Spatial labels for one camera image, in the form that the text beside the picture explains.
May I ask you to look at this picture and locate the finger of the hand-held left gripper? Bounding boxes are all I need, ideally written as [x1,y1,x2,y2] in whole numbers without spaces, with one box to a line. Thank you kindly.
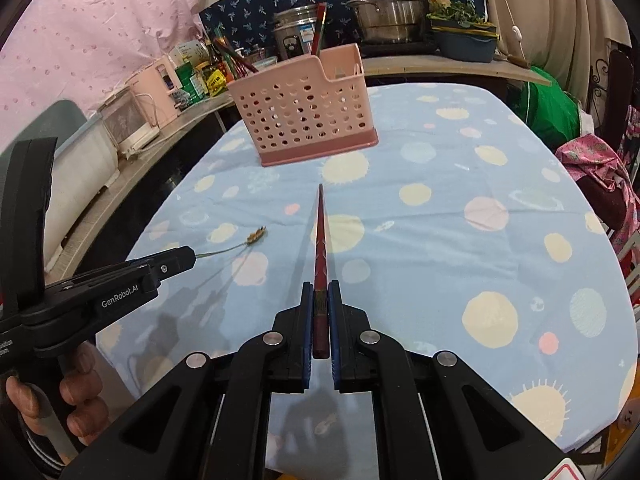
[124,246,197,281]

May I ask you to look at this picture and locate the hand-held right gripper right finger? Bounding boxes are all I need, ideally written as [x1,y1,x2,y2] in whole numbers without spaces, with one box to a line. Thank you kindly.
[329,281,573,480]

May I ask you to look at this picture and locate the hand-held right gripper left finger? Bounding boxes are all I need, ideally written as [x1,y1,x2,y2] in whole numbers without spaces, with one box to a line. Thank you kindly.
[59,281,316,480]

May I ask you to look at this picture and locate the dark red chopstick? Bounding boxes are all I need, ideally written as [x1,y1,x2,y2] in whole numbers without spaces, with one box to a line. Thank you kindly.
[311,183,332,360]
[310,3,322,57]

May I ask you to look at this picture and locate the thin gold-tipped metal pick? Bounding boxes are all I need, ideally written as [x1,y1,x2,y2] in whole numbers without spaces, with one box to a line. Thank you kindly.
[194,227,269,259]

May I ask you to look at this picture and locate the pink utensil holder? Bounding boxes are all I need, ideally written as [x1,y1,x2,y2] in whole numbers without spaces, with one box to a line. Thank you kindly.
[227,43,379,168]

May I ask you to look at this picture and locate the person's left hand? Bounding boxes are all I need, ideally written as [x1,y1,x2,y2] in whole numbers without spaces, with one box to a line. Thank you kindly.
[5,342,110,448]

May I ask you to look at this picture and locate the blue dotted tablecloth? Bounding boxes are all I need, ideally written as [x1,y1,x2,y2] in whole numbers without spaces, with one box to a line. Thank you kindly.
[95,81,638,456]

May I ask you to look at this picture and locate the white blender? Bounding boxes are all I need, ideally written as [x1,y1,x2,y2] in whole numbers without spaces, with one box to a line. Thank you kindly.
[100,85,161,153]

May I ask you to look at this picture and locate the pink electric kettle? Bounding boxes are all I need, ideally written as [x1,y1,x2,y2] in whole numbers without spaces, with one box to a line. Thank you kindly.
[130,57,181,126]

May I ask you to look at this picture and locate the white carton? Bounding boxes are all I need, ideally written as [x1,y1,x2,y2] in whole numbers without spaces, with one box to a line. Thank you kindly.
[169,40,210,68]

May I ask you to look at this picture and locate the red chopstick with green band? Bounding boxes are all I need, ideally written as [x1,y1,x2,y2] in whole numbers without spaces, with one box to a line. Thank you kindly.
[220,35,260,73]
[316,3,329,56]

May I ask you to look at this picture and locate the pink dotted sheet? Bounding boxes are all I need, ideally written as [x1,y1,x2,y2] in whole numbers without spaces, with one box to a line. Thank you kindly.
[0,0,261,121]

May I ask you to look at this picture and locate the blue floral cloth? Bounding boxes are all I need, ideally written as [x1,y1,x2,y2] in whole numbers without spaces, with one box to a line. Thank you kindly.
[199,0,488,56]

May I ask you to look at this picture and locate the steel rice cooker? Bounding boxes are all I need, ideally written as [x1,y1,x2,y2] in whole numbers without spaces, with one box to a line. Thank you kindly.
[272,4,351,63]

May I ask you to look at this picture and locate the black induction cooker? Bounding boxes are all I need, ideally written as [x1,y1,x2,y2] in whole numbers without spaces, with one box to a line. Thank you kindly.
[360,40,441,58]

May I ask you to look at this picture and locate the green bag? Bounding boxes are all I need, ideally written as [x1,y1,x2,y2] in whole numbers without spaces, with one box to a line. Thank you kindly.
[515,66,583,151]

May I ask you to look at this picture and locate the pink floral cloth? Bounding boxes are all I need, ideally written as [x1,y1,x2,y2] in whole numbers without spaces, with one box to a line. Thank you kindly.
[555,135,640,281]

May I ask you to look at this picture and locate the blue plastic basin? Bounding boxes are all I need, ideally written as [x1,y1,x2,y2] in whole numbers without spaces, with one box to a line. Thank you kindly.
[431,22,501,64]

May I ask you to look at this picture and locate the steel steamer pot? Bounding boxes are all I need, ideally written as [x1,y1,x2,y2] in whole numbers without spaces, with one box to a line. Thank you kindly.
[342,0,435,46]

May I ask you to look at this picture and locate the leafy green vegetables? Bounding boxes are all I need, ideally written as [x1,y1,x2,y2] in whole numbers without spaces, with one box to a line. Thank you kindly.
[427,2,488,28]

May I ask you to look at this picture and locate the dark metal chair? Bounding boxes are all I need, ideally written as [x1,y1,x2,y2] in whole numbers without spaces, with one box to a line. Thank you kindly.
[590,50,636,146]

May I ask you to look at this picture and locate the beige curtain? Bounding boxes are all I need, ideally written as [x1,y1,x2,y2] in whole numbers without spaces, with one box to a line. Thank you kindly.
[477,0,631,76]

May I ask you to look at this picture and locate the white cord with switch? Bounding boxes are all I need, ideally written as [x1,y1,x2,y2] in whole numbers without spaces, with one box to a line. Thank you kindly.
[492,0,525,43]

